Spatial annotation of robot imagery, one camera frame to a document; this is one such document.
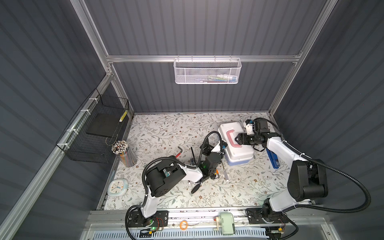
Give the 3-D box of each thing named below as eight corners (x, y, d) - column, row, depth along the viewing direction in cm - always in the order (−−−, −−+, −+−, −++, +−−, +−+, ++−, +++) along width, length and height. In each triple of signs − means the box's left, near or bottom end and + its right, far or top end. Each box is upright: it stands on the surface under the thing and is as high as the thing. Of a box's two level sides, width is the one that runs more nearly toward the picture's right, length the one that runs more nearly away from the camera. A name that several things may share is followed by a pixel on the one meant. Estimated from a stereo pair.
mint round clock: (107, 196, 82) (104, 194, 80) (113, 180, 88) (110, 178, 85) (126, 196, 82) (123, 194, 80) (130, 180, 88) (128, 178, 85)
